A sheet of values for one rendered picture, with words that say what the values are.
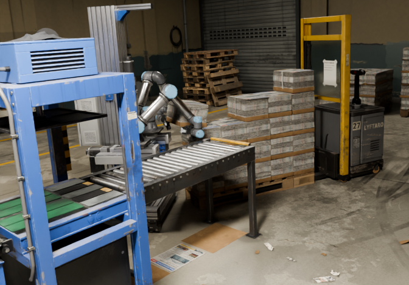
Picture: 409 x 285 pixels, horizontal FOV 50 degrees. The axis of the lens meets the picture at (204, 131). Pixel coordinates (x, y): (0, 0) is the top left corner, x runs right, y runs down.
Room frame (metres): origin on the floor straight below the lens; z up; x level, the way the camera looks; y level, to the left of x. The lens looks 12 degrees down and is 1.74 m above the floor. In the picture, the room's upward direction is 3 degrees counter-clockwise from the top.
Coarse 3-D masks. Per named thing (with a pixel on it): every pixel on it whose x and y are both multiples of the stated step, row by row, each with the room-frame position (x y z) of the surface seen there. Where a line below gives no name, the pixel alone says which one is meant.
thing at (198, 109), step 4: (188, 104) 4.21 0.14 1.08; (192, 104) 4.22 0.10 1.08; (196, 104) 4.24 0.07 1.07; (200, 104) 4.26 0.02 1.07; (204, 104) 4.32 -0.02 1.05; (176, 108) 4.30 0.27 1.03; (192, 108) 4.22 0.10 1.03; (196, 108) 4.24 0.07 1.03; (200, 108) 4.26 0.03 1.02; (204, 108) 4.28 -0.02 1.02; (176, 112) 4.29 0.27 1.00; (180, 112) 4.20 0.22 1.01; (192, 112) 4.23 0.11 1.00; (196, 112) 4.25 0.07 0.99; (200, 112) 4.27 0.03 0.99; (204, 112) 4.28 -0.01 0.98; (176, 116) 4.27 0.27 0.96; (180, 116) 4.18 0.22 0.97; (184, 116) 4.19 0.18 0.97; (204, 116) 4.29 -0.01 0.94; (176, 120) 4.27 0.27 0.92; (180, 120) 4.17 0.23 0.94; (184, 120) 4.19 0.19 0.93; (204, 120) 4.28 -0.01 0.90
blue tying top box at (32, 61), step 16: (0, 48) 2.26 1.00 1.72; (16, 48) 2.15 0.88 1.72; (32, 48) 2.21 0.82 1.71; (48, 48) 2.27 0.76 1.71; (64, 48) 2.33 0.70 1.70; (80, 48) 2.41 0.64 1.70; (0, 64) 2.28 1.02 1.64; (16, 64) 2.15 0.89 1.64; (32, 64) 2.21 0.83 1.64; (48, 64) 2.27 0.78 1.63; (64, 64) 2.33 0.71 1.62; (80, 64) 2.40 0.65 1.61; (96, 64) 2.47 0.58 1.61; (0, 80) 2.30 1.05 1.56; (16, 80) 2.17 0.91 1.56; (32, 80) 2.19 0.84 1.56
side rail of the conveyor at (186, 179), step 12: (228, 156) 3.30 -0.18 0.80; (240, 156) 3.41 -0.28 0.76; (252, 156) 3.52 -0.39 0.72; (192, 168) 3.02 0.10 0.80; (204, 168) 3.10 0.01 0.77; (216, 168) 3.19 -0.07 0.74; (228, 168) 3.30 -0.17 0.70; (156, 180) 2.80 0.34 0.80; (168, 180) 2.83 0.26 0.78; (180, 180) 2.92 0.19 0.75; (192, 180) 3.00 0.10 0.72; (144, 192) 2.68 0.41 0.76; (156, 192) 2.75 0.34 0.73; (168, 192) 2.83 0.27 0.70
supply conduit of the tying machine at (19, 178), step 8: (0, 88) 1.97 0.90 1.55; (8, 104) 1.95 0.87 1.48; (8, 112) 1.95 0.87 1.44; (16, 136) 1.95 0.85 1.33; (16, 144) 1.96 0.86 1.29; (16, 152) 1.95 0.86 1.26; (16, 160) 1.95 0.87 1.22; (16, 168) 1.95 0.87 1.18; (24, 200) 1.95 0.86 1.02; (24, 208) 1.95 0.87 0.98; (24, 216) 1.94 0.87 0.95; (24, 224) 1.95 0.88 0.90; (32, 248) 1.95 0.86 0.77; (32, 256) 1.95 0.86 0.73; (32, 264) 1.95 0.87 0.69; (32, 272) 1.95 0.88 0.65; (32, 280) 1.97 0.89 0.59
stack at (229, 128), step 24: (216, 120) 4.62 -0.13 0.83; (264, 120) 4.51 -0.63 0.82; (288, 120) 4.64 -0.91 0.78; (240, 144) 4.41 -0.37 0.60; (264, 144) 4.50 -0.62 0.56; (288, 144) 4.64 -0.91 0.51; (240, 168) 4.38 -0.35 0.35; (264, 168) 4.50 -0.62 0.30; (288, 168) 4.63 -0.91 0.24; (192, 192) 4.33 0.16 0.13; (240, 192) 4.52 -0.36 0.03; (264, 192) 4.50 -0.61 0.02
